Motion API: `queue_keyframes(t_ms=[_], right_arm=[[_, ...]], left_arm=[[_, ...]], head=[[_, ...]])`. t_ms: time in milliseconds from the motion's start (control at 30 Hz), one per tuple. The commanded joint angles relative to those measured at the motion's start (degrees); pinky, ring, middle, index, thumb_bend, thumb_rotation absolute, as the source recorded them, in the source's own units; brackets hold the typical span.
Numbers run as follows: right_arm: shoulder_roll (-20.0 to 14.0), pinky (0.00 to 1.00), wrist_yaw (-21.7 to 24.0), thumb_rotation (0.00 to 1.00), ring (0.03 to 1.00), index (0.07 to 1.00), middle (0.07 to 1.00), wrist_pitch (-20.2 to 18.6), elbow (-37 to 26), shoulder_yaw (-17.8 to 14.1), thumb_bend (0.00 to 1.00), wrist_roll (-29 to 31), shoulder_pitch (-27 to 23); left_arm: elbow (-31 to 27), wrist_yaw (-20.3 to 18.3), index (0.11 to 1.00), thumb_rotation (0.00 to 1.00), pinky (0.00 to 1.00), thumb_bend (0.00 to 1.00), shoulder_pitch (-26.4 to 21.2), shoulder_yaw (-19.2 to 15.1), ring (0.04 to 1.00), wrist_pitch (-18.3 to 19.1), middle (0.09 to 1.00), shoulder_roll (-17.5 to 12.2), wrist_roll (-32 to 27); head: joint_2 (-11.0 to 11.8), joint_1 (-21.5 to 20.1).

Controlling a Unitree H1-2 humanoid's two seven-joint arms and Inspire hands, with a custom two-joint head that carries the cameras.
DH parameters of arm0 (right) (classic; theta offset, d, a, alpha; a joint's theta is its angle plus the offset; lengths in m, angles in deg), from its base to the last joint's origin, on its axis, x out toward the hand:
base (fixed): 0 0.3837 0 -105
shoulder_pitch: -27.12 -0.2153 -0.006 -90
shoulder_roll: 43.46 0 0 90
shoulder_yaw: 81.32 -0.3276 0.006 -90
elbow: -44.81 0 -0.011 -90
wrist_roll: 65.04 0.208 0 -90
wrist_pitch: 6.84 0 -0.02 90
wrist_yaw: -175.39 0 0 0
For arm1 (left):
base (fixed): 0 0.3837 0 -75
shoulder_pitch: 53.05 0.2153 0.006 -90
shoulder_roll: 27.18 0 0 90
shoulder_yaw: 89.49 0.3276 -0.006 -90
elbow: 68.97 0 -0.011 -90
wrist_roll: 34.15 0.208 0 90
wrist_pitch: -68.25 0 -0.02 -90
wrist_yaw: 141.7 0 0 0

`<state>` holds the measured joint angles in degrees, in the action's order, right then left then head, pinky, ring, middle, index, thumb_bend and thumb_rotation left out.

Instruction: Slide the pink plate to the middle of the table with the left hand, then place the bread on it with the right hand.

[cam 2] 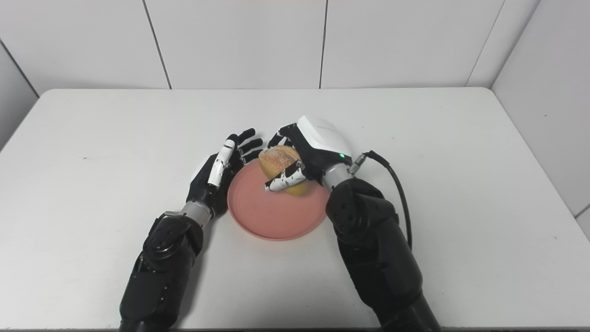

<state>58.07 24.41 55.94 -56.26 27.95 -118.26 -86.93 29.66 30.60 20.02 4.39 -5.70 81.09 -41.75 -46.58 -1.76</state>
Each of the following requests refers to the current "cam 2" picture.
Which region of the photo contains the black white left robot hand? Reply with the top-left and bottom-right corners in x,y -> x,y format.
186,128 -> 264,217

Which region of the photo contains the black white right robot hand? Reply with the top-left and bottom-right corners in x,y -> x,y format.
264,115 -> 353,193

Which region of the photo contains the crusty bread roll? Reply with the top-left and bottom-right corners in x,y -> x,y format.
258,145 -> 310,197

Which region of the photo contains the pink round plate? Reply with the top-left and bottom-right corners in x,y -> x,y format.
227,159 -> 330,242

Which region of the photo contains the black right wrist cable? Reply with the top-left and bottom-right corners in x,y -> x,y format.
348,150 -> 413,249

